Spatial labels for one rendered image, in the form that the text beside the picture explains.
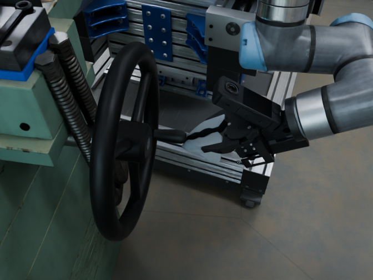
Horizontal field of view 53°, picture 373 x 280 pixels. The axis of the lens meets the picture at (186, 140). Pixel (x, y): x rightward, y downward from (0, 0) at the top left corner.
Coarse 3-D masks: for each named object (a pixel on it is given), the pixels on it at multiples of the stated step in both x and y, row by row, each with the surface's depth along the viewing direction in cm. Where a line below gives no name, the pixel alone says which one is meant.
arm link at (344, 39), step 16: (352, 16) 59; (320, 32) 56; (336, 32) 56; (352, 32) 56; (368, 32) 56; (320, 48) 56; (336, 48) 56; (352, 48) 55; (368, 48) 54; (320, 64) 57; (336, 64) 57
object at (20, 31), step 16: (0, 0) 44; (16, 0) 44; (32, 0) 46; (0, 16) 43; (32, 16) 43; (16, 32) 41; (32, 32) 42; (48, 32) 45; (0, 48) 39; (16, 48) 39; (32, 48) 42; (0, 64) 40; (16, 64) 40; (32, 64) 42; (16, 80) 41
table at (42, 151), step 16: (64, 0) 66; (80, 0) 73; (48, 16) 61; (64, 16) 67; (64, 128) 50; (0, 144) 47; (16, 144) 47; (32, 144) 47; (48, 144) 47; (16, 160) 49; (32, 160) 48; (48, 160) 47
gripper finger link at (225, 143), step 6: (228, 138) 60; (240, 138) 60; (216, 144) 61; (222, 144) 60; (228, 144) 60; (234, 144) 59; (240, 144) 59; (204, 150) 63; (210, 150) 62; (216, 150) 61; (222, 150) 60; (228, 150) 60
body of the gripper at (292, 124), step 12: (288, 108) 56; (228, 120) 63; (240, 120) 61; (288, 120) 56; (228, 132) 61; (240, 132) 59; (252, 132) 58; (264, 132) 60; (276, 132) 59; (288, 132) 60; (300, 132) 56; (252, 144) 60; (264, 144) 60; (276, 144) 61; (288, 144) 61; (300, 144) 61; (240, 156) 64; (252, 156) 64; (264, 156) 62
